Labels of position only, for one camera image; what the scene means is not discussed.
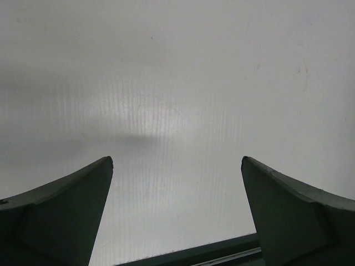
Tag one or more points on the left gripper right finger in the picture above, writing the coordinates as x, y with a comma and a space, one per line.
297, 224

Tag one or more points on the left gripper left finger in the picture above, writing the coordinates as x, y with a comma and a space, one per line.
56, 223

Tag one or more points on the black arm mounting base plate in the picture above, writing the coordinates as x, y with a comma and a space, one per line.
243, 250

